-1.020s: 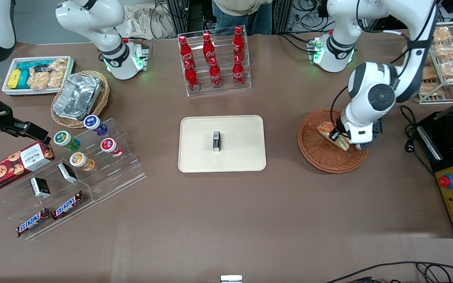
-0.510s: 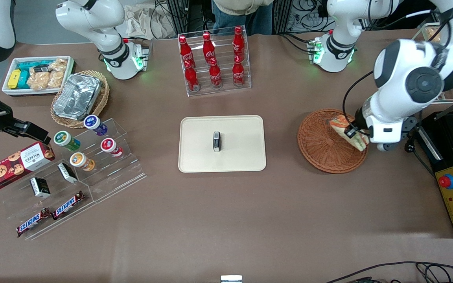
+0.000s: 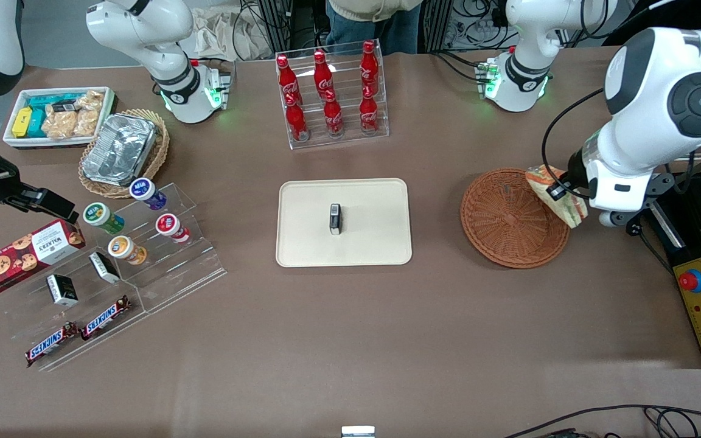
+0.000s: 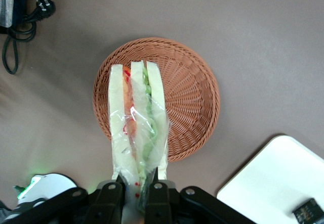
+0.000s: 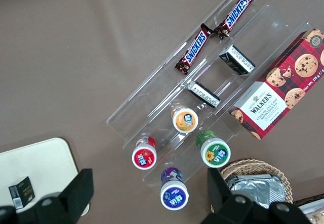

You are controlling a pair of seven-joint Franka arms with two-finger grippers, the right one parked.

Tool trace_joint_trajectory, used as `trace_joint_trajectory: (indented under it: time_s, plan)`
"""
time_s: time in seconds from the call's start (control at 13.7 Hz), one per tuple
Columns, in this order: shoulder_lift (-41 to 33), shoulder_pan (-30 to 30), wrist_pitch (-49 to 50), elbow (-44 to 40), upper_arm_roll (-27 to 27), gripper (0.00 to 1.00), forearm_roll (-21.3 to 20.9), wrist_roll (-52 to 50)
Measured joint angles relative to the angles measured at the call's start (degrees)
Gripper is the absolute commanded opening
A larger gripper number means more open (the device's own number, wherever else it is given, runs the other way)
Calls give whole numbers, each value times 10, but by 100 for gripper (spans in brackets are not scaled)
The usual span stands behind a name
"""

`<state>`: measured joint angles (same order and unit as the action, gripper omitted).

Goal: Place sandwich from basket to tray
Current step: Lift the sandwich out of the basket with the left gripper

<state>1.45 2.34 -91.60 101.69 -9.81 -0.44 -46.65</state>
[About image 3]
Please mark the grey device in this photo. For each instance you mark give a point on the grey device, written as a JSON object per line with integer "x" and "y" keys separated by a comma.
{"x": 358, "y": 432}

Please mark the cream rectangular tray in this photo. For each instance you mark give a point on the cream rectangular tray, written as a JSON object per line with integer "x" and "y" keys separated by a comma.
{"x": 369, "y": 243}

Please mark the small black packet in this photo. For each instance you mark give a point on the small black packet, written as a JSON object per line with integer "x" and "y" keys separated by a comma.
{"x": 64, "y": 106}

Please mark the triangular sandwich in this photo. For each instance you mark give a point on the triangular sandwich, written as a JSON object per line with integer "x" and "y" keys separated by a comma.
{"x": 571, "y": 214}

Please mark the long teal snack box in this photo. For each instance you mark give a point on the long teal snack box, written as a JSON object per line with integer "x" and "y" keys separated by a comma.
{"x": 46, "y": 100}

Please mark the black metal frame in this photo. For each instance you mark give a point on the black metal frame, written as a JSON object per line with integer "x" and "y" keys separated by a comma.
{"x": 439, "y": 24}
{"x": 277, "y": 24}

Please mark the red cookie box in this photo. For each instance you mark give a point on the red cookie box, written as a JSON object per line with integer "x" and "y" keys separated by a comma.
{"x": 22, "y": 255}

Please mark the green yogurt cup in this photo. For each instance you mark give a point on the green yogurt cup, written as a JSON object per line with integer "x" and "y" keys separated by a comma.
{"x": 101, "y": 216}

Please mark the white plastic bin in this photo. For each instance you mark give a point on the white plastic bin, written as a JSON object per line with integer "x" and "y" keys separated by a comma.
{"x": 22, "y": 141}

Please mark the small black white carton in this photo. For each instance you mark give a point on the small black white carton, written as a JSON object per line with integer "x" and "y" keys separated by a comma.
{"x": 62, "y": 290}
{"x": 104, "y": 267}

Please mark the clear acrylic bottle rack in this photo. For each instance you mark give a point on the clear acrylic bottle rack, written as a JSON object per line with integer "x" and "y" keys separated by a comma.
{"x": 350, "y": 141}

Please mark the red emergency stop button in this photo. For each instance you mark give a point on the red emergency stop button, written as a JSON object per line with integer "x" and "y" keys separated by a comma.
{"x": 691, "y": 280}

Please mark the black tabletop appliance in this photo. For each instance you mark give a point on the black tabletop appliance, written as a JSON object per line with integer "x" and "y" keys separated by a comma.
{"x": 688, "y": 237}

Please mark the aluminium foil tray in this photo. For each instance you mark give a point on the aluminium foil tray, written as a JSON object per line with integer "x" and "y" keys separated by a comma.
{"x": 120, "y": 149}

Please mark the snickers chocolate bar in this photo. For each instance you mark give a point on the snickers chocolate bar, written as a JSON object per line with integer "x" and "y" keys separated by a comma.
{"x": 106, "y": 317}
{"x": 50, "y": 344}

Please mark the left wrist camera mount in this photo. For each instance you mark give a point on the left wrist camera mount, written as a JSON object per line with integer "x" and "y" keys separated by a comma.
{"x": 655, "y": 186}

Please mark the short teal snack box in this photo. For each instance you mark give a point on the short teal snack box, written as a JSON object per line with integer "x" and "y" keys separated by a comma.
{"x": 37, "y": 123}

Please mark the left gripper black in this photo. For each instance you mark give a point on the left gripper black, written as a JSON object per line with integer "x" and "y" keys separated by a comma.
{"x": 574, "y": 168}

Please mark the small black box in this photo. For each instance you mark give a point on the small black box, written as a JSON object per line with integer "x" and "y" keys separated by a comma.
{"x": 335, "y": 220}

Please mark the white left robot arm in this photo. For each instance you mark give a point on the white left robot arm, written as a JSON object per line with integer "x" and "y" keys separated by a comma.
{"x": 648, "y": 91}

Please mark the yellow snack box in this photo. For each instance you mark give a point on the yellow snack box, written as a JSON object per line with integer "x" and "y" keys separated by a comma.
{"x": 22, "y": 123}

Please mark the red cola bottle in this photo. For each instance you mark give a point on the red cola bottle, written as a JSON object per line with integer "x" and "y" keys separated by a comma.
{"x": 369, "y": 112}
{"x": 333, "y": 117}
{"x": 324, "y": 76}
{"x": 296, "y": 121}
{"x": 369, "y": 67}
{"x": 287, "y": 82}

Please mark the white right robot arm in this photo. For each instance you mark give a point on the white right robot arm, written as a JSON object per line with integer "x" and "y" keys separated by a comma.
{"x": 168, "y": 85}

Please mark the purple yogurt cup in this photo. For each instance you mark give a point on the purple yogurt cup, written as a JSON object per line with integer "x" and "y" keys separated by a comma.
{"x": 145, "y": 191}

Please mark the beige crumpled paper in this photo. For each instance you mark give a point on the beige crumpled paper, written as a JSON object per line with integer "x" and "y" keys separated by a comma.
{"x": 216, "y": 36}

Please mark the oval light wicker basket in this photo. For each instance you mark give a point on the oval light wicker basket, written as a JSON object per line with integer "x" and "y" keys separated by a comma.
{"x": 159, "y": 152}

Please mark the orange yogurt cup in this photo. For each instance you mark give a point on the orange yogurt cup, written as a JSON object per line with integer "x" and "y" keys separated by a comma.
{"x": 124, "y": 249}

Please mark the clear acrylic stepped stand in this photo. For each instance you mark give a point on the clear acrylic stepped stand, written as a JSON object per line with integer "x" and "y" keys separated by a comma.
{"x": 192, "y": 267}

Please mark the round brown wicker basket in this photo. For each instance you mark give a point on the round brown wicker basket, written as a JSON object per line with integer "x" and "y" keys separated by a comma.
{"x": 502, "y": 219}

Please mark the clear cracker bag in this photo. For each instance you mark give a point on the clear cracker bag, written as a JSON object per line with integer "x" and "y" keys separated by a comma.
{"x": 60, "y": 125}
{"x": 87, "y": 123}
{"x": 92, "y": 100}

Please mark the red yogurt cup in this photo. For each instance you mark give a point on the red yogurt cup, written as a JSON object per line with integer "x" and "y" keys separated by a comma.
{"x": 171, "y": 227}

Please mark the person in beige sweater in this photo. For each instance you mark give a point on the person in beige sweater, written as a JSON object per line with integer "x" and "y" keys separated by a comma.
{"x": 375, "y": 24}

